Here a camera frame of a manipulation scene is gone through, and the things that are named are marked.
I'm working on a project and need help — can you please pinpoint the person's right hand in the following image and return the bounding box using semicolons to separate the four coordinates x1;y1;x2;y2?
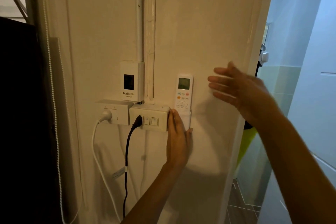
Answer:
207;61;279;127

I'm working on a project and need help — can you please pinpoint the person's left hand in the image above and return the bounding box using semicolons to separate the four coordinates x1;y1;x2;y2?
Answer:
165;108;194;169

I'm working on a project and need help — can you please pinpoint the white remote wall holder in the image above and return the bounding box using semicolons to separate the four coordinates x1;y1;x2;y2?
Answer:
180;110;192;131

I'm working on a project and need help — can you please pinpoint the white remote control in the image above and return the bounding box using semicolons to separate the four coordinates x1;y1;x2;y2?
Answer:
174;73;194;114

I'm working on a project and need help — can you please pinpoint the person's left forearm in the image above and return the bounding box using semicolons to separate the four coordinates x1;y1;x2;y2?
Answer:
120;162;188;224

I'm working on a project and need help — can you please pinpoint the person's right forearm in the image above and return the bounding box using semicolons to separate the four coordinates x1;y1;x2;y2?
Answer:
253;107;336;224

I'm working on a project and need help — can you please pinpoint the white door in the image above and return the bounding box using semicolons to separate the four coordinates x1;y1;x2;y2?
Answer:
258;0;336;224

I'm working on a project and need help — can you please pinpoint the white breaker box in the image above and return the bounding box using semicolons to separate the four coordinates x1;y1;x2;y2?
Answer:
120;61;145;102

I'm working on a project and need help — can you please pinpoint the white conduit pipe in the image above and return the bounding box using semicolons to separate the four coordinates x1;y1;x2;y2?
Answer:
134;0;145;63

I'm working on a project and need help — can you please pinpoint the grey refrigerator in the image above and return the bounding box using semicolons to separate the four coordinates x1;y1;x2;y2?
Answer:
0;16;62;224

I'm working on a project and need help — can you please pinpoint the white switch socket box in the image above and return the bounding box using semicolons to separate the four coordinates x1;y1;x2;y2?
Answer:
129;103;170;132

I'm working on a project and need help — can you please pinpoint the black plug with cable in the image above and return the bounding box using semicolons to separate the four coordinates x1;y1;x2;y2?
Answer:
122;115;144;219

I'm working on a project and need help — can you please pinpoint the white cable tag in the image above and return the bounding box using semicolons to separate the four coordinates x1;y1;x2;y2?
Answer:
111;166;128;180

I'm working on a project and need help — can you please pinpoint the white wall socket box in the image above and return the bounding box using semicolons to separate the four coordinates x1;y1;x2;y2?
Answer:
95;99;134;126

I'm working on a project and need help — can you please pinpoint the white plug with cable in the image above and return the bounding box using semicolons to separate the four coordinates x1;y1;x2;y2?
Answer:
91;110;121;223

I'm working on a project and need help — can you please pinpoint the white cable trunking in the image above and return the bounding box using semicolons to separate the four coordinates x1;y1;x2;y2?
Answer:
143;0;158;101

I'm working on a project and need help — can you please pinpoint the white bead chain cord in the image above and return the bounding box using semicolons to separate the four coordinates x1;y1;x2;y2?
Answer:
39;0;79;224

